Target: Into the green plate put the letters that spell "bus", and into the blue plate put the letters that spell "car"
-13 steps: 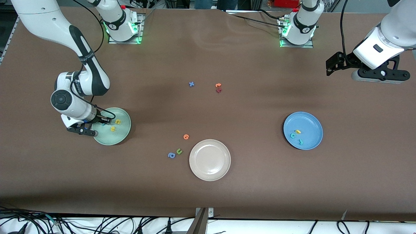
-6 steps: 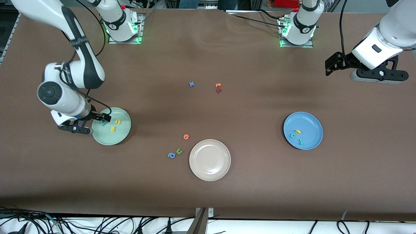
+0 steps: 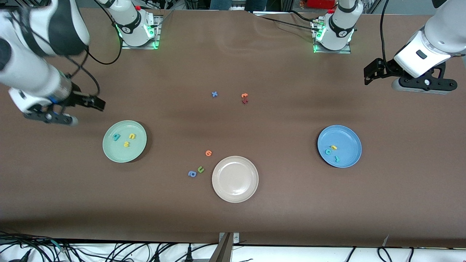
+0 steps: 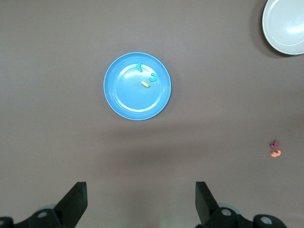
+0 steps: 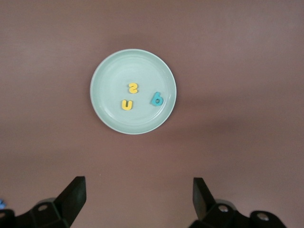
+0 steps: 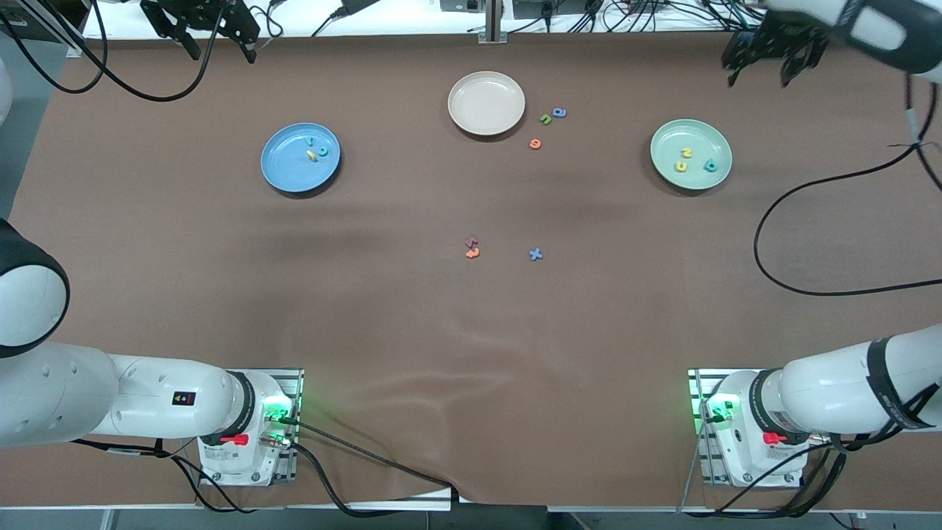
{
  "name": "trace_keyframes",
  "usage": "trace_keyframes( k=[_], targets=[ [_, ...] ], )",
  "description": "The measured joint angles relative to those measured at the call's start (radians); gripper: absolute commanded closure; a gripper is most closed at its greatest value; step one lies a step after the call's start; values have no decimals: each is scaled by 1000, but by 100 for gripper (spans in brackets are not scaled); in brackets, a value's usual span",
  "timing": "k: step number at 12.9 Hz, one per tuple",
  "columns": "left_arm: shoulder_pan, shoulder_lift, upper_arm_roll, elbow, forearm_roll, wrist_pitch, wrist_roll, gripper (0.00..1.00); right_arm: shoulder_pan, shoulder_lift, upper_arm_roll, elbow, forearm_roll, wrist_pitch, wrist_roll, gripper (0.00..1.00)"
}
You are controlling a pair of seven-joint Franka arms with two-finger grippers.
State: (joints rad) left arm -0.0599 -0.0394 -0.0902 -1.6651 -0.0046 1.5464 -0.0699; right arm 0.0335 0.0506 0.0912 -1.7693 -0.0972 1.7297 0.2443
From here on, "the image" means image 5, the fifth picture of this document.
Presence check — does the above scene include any green plate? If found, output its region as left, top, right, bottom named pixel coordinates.
left=89, top=48, right=178, bottom=135

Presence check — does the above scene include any yellow foam letter s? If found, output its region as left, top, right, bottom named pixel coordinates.
left=127, top=82, right=139, bottom=94

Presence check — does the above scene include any brown table cover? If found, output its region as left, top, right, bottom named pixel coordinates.
left=0, top=0, right=304, bottom=228

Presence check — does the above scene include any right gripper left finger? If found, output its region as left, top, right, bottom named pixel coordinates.
left=0, top=176, right=87, bottom=228

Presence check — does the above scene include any teal foam letter g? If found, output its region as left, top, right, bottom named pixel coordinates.
left=149, top=92, right=164, bottom=106

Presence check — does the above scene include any yellow foam letter n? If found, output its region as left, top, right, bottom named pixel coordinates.
left=121, top=99, right=133, bottom=111

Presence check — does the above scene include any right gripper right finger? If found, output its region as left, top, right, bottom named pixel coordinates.
left=191, top=177, right=289, bottom=228

